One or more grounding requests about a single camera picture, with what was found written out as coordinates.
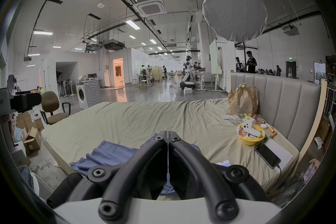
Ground bed with beige sheet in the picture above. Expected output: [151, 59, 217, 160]
[41, 98, 300, 200]

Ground blue garment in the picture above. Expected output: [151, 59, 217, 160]
[69, 136, 202, 196]

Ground round white softbox lamp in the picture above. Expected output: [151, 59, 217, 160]
[202, 0, 268, 73]

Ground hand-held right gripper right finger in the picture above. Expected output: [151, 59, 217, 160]
[168, 131, 269, 221]

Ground orange snack bar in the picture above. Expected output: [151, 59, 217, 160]
[265, 123, 278, 138]

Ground white washing machine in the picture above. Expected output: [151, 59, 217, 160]
[76, 79, 102, 110]

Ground black phone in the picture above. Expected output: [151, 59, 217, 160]
[256, 144, 281, 169]

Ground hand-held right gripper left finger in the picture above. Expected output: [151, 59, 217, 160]
[47, 131, 168, 224]

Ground brown paper bag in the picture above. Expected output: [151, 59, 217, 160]
[227, 83, 259, 116]

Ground pile of cartons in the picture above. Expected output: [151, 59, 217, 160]
[15, 112, 44, 158]

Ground white humanoid robot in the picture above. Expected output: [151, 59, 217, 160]
[181, 55, 196, 91]

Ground group of people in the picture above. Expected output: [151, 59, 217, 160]
[258, 65, 283, 77]

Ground brown office chair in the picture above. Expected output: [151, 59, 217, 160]
[40, 91, 71, 126]

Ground grey padded headboard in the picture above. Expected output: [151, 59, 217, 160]
[230, 71, 327, 163]

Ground snack packets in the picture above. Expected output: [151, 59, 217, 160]
[237, 113, 261, 124]

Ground white hand controller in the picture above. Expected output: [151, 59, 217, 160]
[243, 121, 264, 138]

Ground white flat box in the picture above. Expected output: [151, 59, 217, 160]
[256, 139, 294, 173]

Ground white desk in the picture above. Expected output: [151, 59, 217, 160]
[195, 72, 224, 93]

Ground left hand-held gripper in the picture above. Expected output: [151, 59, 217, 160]
[0, 74, 42, 116]

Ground yellow instant noodle bowl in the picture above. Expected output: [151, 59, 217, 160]
[236, 123, 266, 146]

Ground row of standing fans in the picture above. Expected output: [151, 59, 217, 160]
[57, 79, 77, 98]

